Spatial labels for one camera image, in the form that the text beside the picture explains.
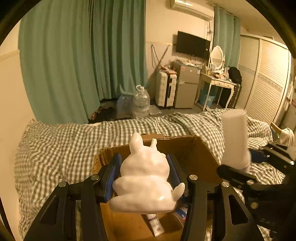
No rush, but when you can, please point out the white plastic bottle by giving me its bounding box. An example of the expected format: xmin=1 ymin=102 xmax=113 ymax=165
xmin=221 ymin=109 xmax=251 ymax=172

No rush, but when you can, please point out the black backpack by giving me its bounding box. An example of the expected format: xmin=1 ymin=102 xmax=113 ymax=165
xmin=228 ymin=67 xmax=242 ymax=84

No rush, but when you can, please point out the clear water jug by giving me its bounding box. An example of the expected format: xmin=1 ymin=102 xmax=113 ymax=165
xmin=132 ymin=85 xmax=150 ymax=118

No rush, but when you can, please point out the oval vanity mirror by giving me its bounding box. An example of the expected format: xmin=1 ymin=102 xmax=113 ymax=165
xmin=209 ymin=46 xmax=225 ymax=71

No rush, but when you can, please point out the white rabbit figurine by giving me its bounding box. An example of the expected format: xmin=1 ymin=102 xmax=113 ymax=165
xmin=109 ymin=133 xmax=185 ymax=214

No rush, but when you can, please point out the brown cardboard box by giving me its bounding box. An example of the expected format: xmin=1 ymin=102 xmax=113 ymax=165
xmin=93 ymin=133 xmax=220 ymax=240

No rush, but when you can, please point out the silver mini fridge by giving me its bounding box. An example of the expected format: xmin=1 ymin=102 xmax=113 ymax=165
xmin=173 ymin=61 xmax=200 ymax=109

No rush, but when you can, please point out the white suitcase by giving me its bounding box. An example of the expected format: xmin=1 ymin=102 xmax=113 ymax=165
xmin=154 ymin=71 xmax=177 ymax=108

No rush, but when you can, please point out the black wall television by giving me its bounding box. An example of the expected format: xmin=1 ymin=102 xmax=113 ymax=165
xmin=176 ymin=31 xmax=210 ymax=59

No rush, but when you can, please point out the small green curtain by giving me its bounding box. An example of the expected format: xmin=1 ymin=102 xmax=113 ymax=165
xmin=213 ymin=6 xmax=241 ymax=67

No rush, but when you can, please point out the large green curtain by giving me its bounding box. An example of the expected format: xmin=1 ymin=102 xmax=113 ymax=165
xmin=18 ymin=1 xmax=147 ymax=125

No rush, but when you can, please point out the white cream tube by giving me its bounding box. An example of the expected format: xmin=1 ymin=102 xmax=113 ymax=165
xmin=146 ymin=214 xmax=165 ymax=237

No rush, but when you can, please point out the white louvered wardrobe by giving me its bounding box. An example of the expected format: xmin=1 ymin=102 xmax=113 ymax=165
xmin=236 ymin=35 xmax=292 ymax=123

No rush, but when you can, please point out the green checkered duvet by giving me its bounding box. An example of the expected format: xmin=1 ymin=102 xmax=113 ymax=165
xmin=14 ymin=108 xmax=286 ymax=241

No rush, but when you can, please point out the white air conditioner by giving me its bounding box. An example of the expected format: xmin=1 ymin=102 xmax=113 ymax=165
xmin=170 ymin=0 xmax=214 ymax=21

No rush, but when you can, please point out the clear cotton swab jar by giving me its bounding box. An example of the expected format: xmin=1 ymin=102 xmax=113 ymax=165
xmin=173 ymin=201 xmax=188 ymax=226

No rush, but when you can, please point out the white dressing table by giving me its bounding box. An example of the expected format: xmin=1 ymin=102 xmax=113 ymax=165
xmin=194 ymin=71 xmax=236 ymax=112

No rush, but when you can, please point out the wooden chair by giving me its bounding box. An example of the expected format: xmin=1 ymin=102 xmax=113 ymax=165
xmin=270 ymin=122 xmax=295 ymax=146

